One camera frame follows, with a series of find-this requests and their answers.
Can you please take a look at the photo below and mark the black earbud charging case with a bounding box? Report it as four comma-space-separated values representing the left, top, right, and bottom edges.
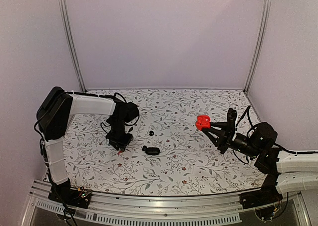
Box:
145, 147, 160, 155

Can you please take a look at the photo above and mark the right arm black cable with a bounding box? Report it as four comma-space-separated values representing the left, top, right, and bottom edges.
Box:
233, 105, 259, 165

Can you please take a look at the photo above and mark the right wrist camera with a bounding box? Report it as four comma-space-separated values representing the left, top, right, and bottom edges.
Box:
226, 108, 238, 138

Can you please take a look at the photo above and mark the aluminium front rail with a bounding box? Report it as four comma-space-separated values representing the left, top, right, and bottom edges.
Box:
21, 181, 314, 226

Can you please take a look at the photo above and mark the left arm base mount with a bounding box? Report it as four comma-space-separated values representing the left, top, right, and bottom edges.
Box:
48, 180, 92, 209

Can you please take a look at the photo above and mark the left aluminium frame post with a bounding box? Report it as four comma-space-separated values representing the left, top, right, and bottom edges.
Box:
58, 0, 87, 92

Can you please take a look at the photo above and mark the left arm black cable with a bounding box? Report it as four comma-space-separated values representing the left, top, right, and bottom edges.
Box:
100, 92, 140, 135

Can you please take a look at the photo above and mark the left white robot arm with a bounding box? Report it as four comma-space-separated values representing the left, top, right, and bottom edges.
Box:
34, 86, 140, 203

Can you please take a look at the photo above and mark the aluminium frame post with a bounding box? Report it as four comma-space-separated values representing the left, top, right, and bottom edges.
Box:
244, 0, 272, 95
58, 0, 87, 92

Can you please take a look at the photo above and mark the floral patterned table mat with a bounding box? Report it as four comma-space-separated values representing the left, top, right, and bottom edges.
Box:
63, 89, 266, 196

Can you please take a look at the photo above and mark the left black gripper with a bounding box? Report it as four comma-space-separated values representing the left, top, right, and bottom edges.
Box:
106, 117, 133, 152

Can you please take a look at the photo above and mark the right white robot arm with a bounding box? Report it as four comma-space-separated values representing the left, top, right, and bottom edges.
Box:
195, 108, 318, 204

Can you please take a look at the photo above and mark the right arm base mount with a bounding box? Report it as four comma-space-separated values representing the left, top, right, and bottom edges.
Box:
239, 174, 283, 209

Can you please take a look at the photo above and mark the red earbud charging case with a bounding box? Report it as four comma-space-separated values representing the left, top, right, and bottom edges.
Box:
195, 115, 211, 131

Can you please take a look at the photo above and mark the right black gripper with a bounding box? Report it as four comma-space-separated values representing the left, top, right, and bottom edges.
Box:
202, 122, 261, 159

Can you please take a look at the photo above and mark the right aluminium frame post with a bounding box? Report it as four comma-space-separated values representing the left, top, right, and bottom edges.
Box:
244, 0, 272, 95

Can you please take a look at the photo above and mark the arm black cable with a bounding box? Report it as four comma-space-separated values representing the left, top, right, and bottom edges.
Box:
233, 105, 259, 165
100, 92, 140, 135

